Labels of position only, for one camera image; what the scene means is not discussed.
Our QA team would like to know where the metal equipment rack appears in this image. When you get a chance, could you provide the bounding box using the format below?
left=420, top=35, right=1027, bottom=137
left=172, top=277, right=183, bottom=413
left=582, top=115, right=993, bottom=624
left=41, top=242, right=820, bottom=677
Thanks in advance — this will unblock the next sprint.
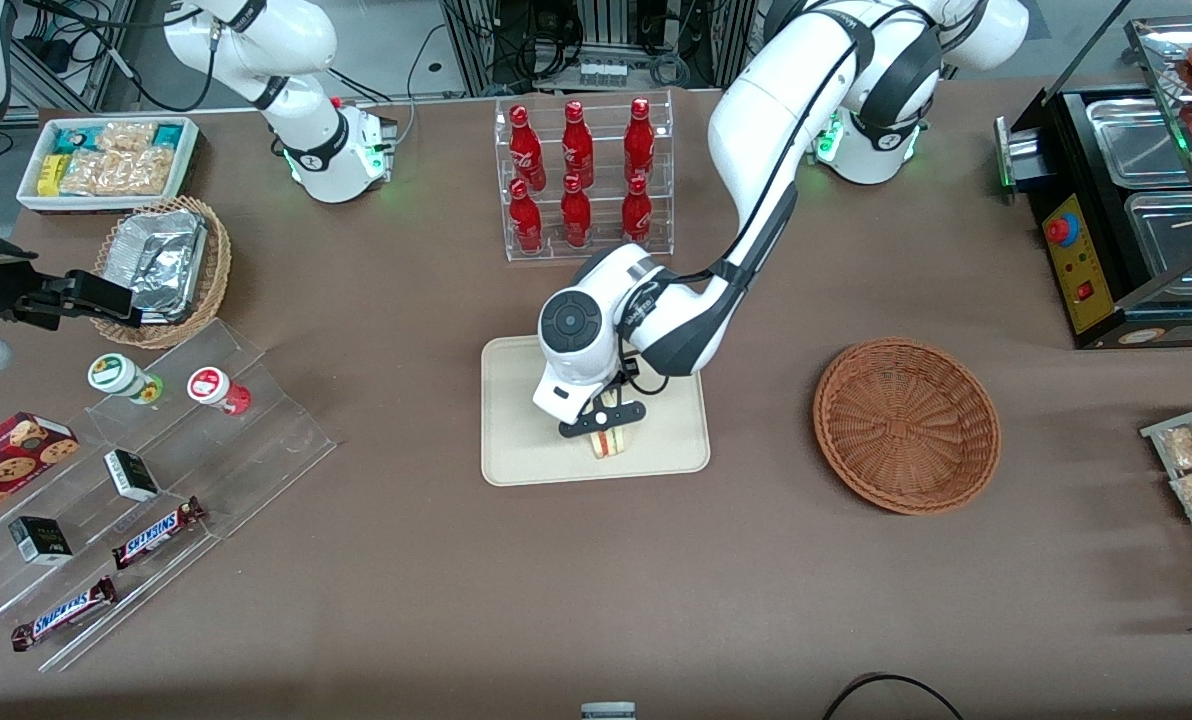
left=441, top=0, right=757, bottom=96

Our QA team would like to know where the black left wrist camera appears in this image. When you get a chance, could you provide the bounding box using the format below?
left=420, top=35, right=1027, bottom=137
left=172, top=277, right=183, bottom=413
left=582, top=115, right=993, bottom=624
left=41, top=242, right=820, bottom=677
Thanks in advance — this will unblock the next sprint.
left=558, top=401, right=648, bottom=440

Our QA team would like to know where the green lid sunflower jar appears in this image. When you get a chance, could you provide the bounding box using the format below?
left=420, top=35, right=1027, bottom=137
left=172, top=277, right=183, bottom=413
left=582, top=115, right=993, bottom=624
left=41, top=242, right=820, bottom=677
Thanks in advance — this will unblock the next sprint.
left=87, top=353, right=165, bottom=405

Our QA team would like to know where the brown round wicker basket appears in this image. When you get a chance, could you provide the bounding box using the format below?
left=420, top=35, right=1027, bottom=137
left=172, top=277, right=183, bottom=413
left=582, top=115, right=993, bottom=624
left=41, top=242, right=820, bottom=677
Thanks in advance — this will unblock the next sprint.
left=813, top=337, right=1003, bottom=517

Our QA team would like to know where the cream rectangular plastic tray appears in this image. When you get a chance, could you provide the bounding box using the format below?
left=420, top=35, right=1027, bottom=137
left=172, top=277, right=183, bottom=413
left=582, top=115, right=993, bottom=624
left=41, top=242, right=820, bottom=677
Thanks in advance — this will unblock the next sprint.
left=481, top=324, right=712, bottom=488

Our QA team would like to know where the aluminium foil container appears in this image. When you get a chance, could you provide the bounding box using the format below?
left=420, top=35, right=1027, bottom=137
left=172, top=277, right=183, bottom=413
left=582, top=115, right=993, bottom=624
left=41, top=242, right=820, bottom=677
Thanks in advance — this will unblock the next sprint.
left=106, top=210, right=208, bottom=324

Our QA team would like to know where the Snickers chocolate bar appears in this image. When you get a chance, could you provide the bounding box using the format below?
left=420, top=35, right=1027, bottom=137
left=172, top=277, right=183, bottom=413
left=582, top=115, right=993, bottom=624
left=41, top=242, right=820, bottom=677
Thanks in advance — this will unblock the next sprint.
left=111, top=497, right=207, bottom=571
left=10, top=575, right=119, bottom=652

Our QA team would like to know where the black hot food display case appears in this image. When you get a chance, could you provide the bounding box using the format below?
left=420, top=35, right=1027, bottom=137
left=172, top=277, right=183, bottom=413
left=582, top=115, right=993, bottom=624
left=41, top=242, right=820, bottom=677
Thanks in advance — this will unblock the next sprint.
left=994, top=15, right=1192, bottom=351

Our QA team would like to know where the red cola bottle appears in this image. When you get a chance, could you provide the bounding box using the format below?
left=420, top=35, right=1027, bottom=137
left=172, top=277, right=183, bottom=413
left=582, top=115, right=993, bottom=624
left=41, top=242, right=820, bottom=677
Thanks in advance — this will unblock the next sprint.
left=561, top=174, right=592, bottom=248
left=562, top=100, right=595, bottom=188
left=624, top=97, right=656, bottom=184
left=621, top=175, right=653, bottom=250
left=509, top=178, right=544, bottom=253
left=509, top=104, right=547, bottom=193

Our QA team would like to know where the white rectangular snack bin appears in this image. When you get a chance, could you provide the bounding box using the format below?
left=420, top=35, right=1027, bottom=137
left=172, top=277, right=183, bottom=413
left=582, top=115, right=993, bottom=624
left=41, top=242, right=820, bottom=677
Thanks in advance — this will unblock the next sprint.
left=16, top=115, right=201, bottom=215

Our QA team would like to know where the clear acrylic bottle rack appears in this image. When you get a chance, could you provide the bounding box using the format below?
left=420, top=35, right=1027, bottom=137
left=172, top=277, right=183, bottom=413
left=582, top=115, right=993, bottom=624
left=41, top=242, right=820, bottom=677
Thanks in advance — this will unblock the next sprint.
left=494, top=89, right=676, bottom=264

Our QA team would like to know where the clear bag of crackers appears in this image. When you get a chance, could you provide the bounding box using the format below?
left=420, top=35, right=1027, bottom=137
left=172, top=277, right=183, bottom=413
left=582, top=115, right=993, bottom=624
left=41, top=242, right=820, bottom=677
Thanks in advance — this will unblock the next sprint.
left=61, top=148, right=177, bottom=197
left=96, top=120, right=157, bottom=153

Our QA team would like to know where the clear acrylic stepped display stand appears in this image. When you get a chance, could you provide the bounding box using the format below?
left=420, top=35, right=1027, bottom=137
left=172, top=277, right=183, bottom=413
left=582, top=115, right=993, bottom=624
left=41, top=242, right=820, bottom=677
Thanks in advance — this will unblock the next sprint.
left=0, top=318, right=338, bottom=673

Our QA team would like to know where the small black carton box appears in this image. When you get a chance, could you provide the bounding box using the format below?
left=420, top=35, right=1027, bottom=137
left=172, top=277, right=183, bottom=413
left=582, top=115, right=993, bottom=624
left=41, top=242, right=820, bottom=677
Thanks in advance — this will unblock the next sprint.
left=8, top=515, right=74, bottom=566
left=104, top=449, right=161, bottom=502

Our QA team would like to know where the red chocolate chip cookie box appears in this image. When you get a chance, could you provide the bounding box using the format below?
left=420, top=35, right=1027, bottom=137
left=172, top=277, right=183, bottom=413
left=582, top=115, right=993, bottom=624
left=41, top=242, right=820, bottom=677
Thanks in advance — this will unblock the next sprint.
left=0, top=411, right=82, bottom=533

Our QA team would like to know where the light tan wicker basket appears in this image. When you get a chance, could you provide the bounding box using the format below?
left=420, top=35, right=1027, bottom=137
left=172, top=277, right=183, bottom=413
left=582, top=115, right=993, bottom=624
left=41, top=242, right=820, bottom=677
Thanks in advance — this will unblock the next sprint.
left=93, top=196, right=233, bottom=350

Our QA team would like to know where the black cable loop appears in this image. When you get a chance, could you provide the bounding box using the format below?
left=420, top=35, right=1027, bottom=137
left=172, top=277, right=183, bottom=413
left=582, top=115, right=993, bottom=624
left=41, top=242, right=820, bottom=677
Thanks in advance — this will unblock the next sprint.
left=821, top=673, right=967, bottom=720

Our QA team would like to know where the stainless steel food pan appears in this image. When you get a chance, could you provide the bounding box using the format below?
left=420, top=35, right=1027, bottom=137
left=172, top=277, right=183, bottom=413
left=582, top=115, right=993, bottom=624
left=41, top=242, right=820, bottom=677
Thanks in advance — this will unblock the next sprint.
left=1084, top=97, right=1192, bottom=191
left=1124, top=190, right=1192, bottom=293

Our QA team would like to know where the red lid strawberry jar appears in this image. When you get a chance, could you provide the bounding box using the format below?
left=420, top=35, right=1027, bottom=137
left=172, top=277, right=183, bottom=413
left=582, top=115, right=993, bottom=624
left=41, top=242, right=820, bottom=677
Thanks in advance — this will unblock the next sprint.
left=187, top=367, right=252, bottom=416

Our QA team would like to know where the triangular sandwich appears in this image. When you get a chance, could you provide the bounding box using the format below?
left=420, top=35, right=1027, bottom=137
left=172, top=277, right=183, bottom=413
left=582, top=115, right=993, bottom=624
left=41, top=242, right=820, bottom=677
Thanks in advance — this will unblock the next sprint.
left=584, top=403, right=643, bottom=462

